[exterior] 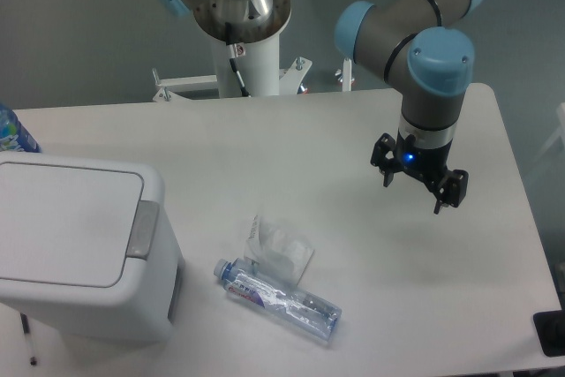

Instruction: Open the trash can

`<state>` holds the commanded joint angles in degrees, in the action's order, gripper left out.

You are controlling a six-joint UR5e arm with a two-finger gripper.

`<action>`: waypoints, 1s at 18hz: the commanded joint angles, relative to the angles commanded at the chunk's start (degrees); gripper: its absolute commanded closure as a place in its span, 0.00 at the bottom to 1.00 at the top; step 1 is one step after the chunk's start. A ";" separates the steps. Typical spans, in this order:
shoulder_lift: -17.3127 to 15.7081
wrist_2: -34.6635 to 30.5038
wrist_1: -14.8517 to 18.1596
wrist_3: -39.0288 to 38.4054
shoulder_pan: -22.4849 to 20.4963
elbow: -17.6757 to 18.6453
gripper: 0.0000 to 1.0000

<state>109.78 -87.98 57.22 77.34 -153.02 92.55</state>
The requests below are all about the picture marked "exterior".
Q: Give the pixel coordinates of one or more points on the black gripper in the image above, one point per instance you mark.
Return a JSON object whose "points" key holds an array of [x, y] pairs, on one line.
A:
{"points": [[429, 166]]}

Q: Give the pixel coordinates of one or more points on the white push-lid trash can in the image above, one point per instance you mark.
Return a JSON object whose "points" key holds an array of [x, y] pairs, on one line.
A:
{"points": [[87, 247]]}

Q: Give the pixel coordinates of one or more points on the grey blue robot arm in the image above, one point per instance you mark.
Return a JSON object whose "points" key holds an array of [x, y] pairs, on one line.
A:
{"points": [[411, 45]]}

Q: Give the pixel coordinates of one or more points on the clear plastic wrapper bag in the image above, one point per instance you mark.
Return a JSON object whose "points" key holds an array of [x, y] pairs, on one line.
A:
{"points": [[277, 250]]}

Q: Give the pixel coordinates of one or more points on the black device at edge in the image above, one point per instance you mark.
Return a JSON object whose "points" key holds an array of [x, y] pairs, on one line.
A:
{"points": [[550, 329]]}

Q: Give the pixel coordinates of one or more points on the clear crushed plastic bottle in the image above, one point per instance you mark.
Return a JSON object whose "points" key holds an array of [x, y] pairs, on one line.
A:
{"points": [[243, 281]]}

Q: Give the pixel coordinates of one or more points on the blue labelled bottle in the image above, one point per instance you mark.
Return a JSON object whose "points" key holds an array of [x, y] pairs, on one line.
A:
{"points": [[14, 135]]}

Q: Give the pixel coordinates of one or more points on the black pen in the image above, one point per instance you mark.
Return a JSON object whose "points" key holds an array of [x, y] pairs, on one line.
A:
{"points": [[33, 361]]}

